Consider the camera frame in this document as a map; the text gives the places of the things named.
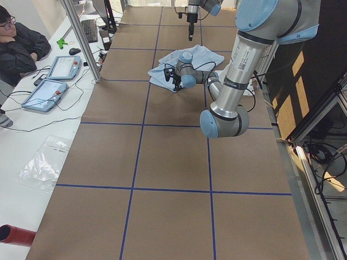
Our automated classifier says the red cylinder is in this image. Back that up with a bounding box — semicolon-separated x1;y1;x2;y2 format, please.
1;224;36;247

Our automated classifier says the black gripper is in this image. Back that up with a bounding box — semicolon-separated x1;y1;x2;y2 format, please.
172;73;181;92
187;12;198;41

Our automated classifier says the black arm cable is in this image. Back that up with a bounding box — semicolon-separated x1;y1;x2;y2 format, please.
164;61;217;87

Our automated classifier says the clear plastic bag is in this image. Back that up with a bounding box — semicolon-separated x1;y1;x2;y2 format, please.
17;135;73;194

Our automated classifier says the person in dark jacket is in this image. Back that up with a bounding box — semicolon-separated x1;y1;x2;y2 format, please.
1;6;51;87

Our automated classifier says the aluminium frame profile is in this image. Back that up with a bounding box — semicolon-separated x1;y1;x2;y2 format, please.
61;0;101;83

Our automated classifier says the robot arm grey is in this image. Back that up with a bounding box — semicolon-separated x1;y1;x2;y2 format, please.
164;1;320;138
187;0;223;41

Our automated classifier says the blue tape line crosswise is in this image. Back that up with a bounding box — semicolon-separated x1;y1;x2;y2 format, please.
56;184;292;197

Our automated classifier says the black keyboard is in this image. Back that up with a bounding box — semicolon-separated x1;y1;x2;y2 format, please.
81;19;98;43

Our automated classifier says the grey teach pendant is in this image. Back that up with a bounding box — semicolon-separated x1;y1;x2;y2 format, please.
46;55;81;81
21;79;68;112

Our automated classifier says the light blue striped shirt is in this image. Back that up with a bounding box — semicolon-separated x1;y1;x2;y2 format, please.
148;44;224;93

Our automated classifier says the blue tape line lengthwise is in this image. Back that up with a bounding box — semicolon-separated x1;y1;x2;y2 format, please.
118;6;164;260

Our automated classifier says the black computer mouse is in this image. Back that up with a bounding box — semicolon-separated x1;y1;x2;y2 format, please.
69;48;81;56

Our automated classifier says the green plastic tool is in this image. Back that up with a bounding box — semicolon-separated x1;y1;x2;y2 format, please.
56;38;68;49

